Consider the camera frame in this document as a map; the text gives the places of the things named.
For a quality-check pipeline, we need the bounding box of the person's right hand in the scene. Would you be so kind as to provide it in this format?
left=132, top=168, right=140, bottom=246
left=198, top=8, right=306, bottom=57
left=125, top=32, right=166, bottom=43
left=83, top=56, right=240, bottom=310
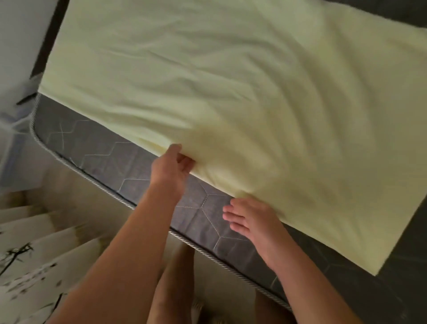
left=222, top=197, right=296, bottom=271

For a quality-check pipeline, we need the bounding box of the person's left hand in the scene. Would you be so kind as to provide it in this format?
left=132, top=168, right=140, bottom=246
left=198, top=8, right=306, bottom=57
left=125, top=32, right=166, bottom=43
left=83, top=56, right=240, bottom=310
left=149, top=143, right=197, bottom=201

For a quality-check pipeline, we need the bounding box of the person's left forearm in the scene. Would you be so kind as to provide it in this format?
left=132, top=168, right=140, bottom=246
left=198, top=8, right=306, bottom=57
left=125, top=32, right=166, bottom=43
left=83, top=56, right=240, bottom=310
left=46, top=185, right=181, bottom=324

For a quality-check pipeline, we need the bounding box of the person's right forearm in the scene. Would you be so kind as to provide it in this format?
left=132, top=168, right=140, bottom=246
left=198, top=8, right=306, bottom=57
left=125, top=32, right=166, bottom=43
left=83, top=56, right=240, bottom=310
left=266, top=242, right=364, bottom=324

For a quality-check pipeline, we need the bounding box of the person's right leg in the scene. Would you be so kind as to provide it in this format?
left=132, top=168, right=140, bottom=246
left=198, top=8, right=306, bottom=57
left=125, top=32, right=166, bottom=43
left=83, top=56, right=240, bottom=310
left=254, top=288, right=298, bottom=324

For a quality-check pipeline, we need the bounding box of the white printed curtain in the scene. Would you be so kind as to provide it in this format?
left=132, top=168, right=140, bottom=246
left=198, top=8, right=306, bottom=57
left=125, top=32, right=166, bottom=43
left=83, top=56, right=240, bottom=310
left=0, top=188, right=111, bottom=324

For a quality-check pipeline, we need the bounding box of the dark grey mattress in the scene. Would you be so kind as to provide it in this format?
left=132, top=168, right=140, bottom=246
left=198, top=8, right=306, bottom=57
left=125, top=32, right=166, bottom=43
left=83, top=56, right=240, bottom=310
left=29, top=0, right=427, bottom=324

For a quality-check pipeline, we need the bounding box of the pale yellow bed sheet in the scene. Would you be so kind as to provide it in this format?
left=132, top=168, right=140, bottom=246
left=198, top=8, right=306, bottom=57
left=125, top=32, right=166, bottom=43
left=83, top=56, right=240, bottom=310
left=38, top=0, right=427, bottom=277

